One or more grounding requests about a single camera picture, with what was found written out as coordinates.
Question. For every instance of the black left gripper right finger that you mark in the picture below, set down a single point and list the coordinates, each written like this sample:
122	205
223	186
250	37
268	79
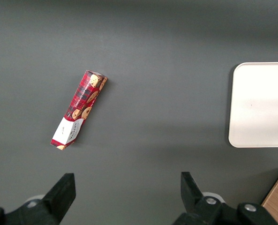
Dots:
199	211

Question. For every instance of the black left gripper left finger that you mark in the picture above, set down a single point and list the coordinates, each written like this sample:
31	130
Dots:
56	201

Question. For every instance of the cream rectangular tray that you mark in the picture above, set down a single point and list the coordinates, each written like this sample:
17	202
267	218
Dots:
258	105

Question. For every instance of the red tartan cookie box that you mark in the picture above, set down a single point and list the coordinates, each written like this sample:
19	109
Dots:
82	103

